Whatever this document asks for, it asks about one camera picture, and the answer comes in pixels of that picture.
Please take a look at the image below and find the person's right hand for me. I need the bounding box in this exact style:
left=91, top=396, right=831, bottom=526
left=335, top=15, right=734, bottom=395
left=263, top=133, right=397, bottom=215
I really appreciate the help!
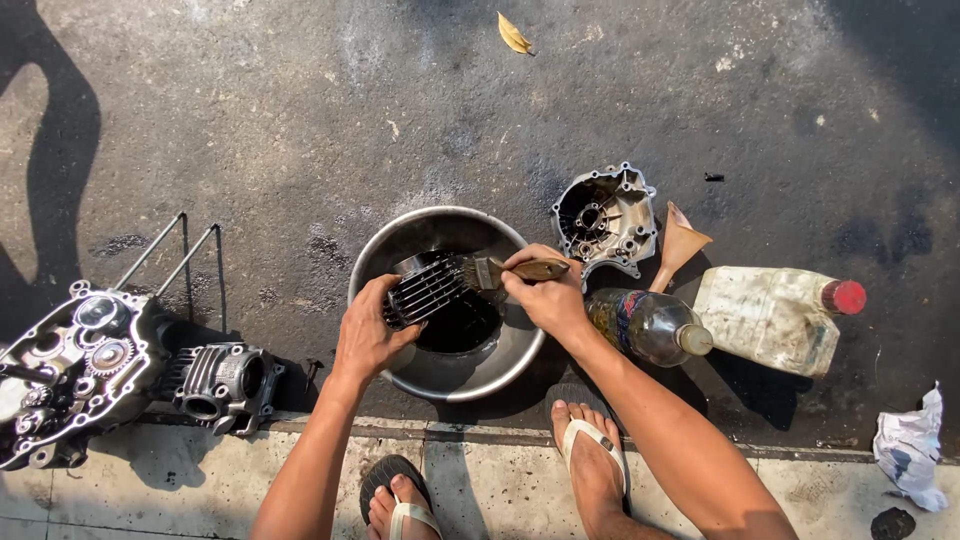
left=500, top=243, right=594, bottom=345

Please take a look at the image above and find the person's left hand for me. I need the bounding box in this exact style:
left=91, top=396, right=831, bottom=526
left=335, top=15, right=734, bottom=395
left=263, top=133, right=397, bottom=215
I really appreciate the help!
left=333, top=273, right=427, bottom=383

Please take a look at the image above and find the wooden handled paint brush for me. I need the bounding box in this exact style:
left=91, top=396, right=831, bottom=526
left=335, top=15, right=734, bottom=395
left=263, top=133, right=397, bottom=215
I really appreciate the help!
left=457, top=255, right=571, bottom=294

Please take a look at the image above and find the black finned engine cylinder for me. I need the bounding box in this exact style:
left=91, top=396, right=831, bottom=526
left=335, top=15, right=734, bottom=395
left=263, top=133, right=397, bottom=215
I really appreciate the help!
left=381, top=250, right=475, bottom=332

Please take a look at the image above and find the round metal basin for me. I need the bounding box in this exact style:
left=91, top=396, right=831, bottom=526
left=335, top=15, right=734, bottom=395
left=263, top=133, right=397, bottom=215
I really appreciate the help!
left=347, top=205, right=547, bottom=404

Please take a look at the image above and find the grey engine side cover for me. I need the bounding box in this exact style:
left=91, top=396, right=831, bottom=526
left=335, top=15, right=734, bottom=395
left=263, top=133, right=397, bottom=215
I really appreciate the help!
left=549, top=161, right=660, bottom=282

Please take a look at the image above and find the clear plastic bottle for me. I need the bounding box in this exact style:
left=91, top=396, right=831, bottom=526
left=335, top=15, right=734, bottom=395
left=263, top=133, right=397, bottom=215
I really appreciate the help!
left=584, top=287, right=715, bottom=369

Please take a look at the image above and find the right flip-flop sandal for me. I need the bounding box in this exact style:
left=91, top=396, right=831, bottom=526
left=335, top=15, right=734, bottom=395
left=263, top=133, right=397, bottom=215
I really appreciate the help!
left=544, top=382, right=633, bottom=519

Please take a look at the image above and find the flip-flop sandal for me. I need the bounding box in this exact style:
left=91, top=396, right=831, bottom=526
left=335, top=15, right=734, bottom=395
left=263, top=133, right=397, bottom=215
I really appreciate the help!
left=359, top=453, right=444, bottom=540
left=544, top=382, right=633, bottom=519

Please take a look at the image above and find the orange plastic funnel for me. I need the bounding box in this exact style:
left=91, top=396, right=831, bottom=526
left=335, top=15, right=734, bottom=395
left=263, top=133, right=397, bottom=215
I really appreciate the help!
left=648, top=200, right=714, bottom=294

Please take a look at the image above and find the grey engine cylinder head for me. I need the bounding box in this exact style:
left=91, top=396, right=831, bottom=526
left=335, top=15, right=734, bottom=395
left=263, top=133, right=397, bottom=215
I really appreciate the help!
left=161, top=342, right=286, bottom=438

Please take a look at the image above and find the left flip-flop sandal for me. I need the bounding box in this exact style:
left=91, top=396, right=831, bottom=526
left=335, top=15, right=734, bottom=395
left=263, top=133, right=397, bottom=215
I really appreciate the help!
left=359, top=453, right=444, bottom=540

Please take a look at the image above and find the person's right foot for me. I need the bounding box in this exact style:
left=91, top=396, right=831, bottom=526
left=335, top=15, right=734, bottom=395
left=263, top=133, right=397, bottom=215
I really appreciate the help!
left=550, top=399, right=676, bottom=540

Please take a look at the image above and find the person's foot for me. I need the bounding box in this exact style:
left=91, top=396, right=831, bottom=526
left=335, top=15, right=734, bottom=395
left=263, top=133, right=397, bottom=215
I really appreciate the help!
left=550, top=399, right=676, bottom=540
left=366, top=473, right=444, bottom=540

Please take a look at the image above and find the person's left foot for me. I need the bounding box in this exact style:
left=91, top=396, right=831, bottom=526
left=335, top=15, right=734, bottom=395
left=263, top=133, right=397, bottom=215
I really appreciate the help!
left=366, top=473, right=444, bottom=540

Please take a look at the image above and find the long metal stud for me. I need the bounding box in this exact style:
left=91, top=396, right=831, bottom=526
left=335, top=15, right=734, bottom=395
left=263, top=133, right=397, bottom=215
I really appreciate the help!
left=153, top=222, right=221, bottom=297
left=114, top=212, right=186, bottom=291

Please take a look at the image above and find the dirty white jug red cap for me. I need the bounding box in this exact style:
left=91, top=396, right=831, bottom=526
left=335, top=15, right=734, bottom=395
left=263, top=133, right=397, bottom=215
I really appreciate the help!
left=691, top=265, right=868, bottom=380

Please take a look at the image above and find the dry yellow leaf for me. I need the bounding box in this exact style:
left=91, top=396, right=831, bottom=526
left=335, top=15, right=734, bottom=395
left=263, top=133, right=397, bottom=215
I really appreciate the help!
left=496, top=10, right=535, bottom=57

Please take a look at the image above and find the engine crankcase with gears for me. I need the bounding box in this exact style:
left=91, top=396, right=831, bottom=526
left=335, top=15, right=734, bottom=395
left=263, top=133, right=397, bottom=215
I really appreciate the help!
left=0, top=279, right=175, bottom=472

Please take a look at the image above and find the crumpled white paper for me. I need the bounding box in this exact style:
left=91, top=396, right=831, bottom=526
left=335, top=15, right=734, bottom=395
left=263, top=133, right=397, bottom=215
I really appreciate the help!
left=872, top=381, right=951, bottom=514

